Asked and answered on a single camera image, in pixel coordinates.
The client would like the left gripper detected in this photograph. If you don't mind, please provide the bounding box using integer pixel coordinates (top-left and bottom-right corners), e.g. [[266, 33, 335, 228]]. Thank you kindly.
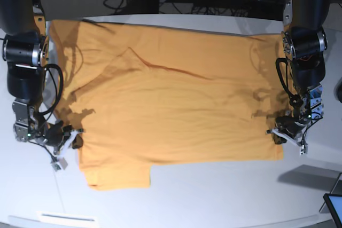
[[266, 116, 311, 155]]

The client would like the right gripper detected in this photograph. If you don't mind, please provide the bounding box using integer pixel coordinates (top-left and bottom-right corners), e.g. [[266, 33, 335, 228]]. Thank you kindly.
[[42, 121, 84, 171]]

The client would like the yellow T-shirt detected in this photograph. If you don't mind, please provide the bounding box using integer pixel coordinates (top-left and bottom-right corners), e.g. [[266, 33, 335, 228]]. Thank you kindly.
[[50, 20, 289, 191]]

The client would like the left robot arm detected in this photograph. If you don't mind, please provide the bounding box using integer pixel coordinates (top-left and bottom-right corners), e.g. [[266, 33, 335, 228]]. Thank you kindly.
[[267, 0, 330, 154]]

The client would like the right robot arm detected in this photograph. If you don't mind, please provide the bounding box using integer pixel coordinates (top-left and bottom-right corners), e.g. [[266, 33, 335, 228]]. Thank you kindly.
[[1, 0, 84, 171]]

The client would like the dark round object at edge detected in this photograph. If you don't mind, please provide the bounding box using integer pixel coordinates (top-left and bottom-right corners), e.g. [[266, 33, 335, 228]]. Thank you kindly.
[[334, 78, 342, 103]]

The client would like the white label strip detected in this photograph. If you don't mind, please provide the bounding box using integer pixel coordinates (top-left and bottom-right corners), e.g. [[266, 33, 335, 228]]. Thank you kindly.
[[37, 211, 98, 222]]

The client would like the tablet screen on stand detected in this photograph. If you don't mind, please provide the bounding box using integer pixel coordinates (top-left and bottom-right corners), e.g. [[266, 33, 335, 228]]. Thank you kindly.
[[319, 173, 341, 228]]

